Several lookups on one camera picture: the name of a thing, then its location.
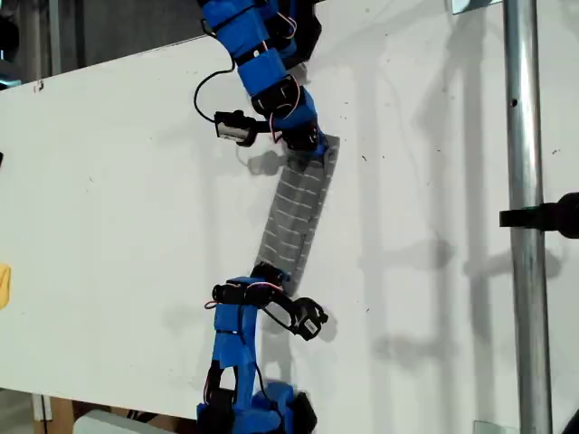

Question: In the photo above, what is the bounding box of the gripper camera cable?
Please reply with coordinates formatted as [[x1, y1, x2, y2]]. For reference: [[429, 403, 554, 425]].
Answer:
[[193, 65, 236, 123]]

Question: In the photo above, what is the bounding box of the grey background pole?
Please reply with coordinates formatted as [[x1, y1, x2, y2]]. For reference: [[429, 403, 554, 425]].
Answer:
[[47, 0, 63, 76]]

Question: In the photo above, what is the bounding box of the white box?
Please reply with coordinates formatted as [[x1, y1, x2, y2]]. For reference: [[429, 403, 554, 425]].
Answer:
[[73, 410, 200, 434]]

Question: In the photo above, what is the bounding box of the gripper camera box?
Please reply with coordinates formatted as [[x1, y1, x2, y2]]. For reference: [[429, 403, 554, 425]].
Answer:
[[289, 297, 330, 341], [213, 109, 259, 148]]

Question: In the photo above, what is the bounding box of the black clamp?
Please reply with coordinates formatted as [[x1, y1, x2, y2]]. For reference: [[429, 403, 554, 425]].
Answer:
[[498, 192, 579, 240]]

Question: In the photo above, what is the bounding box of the grey striped towel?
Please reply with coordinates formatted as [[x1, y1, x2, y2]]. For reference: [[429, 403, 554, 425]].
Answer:
[[252, 133, 341, 296]]

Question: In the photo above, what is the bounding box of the wooden table frame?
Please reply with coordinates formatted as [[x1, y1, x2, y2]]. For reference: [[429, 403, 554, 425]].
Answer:
[[31, 393, 76, 434]]

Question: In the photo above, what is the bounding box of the yellow object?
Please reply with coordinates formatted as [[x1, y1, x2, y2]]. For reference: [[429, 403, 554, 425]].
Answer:
[[0, 263, 13, 311]]

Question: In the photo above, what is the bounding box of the gripper camera stalk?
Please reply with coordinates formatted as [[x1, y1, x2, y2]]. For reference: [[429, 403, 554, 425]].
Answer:
[[261, 291, 302, 334], [252, 118, 284, 137]]

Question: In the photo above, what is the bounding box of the steel post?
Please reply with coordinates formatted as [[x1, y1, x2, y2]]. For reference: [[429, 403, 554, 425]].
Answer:
[[502, 0, 555, 434]]

